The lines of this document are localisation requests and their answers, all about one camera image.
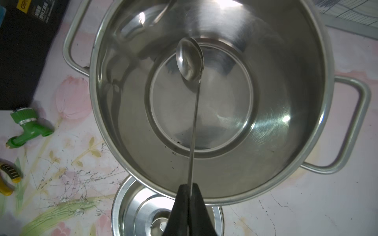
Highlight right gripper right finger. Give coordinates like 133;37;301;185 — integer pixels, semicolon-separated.
190;183;217;236

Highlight yellow black toolbox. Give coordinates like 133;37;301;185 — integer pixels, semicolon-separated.
1;0;69;111

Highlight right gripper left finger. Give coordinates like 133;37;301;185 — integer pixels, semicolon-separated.
163;184;190;236

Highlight stainless steel pot lid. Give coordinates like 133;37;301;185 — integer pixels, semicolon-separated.
111;176;224;236

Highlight green toy drill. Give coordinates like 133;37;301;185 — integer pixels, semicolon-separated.
6;107;54;148

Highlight yellow handled pliers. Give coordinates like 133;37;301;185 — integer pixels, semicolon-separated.
0;161;23;197

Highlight stainless steel ladle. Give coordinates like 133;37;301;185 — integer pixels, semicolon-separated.
176;37;204;194

